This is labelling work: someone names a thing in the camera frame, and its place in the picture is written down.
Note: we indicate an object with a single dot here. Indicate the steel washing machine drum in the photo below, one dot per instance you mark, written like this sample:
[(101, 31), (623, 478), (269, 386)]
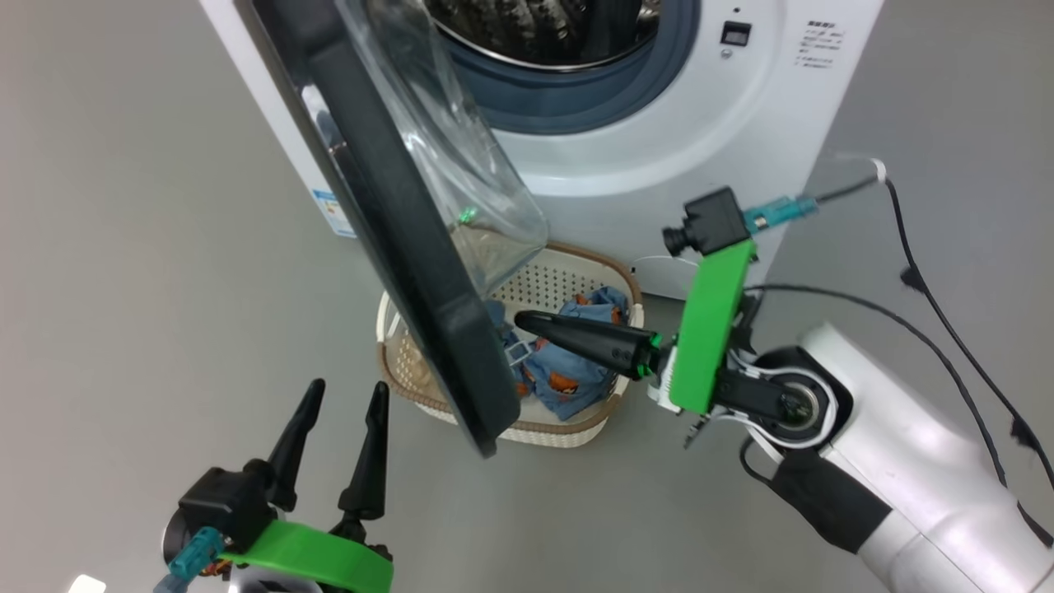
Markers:
[(535, 29)]

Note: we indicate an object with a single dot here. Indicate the white washing machine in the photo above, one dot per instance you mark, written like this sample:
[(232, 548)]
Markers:
[(700, 165)]

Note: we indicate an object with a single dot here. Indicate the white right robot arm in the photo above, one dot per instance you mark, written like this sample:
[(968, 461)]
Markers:
[(906, 461)]

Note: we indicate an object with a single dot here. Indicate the blue garment with orange patches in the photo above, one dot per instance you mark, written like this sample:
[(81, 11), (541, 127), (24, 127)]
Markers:
[(568, 375)]

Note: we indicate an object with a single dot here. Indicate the blue energy label sticker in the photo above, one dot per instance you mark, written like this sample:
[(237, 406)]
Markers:
[(331, 212)]

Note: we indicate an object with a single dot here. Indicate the small black washer display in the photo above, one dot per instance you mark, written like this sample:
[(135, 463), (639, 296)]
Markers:
[(735, 33)]

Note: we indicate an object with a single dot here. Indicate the grey rubber door seal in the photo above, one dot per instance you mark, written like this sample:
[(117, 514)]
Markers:
[(576, 103)]

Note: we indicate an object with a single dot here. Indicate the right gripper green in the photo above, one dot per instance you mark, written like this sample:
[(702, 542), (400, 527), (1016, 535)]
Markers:
[(708, 329)]

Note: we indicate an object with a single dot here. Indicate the dark glass washing machine door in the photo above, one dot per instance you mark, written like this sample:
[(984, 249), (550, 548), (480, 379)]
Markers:
[(395, 206)]

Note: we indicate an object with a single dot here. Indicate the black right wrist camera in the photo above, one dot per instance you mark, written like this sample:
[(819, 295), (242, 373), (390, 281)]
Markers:
[(712, 222)]

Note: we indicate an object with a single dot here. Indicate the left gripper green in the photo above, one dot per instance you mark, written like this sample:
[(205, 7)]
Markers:
[(329, 560)]

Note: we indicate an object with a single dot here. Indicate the cream perforated laundry basket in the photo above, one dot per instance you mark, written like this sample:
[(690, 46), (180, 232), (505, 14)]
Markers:
[(560, 276)]

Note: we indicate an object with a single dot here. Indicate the printed text label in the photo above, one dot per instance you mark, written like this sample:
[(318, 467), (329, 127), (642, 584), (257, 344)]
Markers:
[(821, 45)]

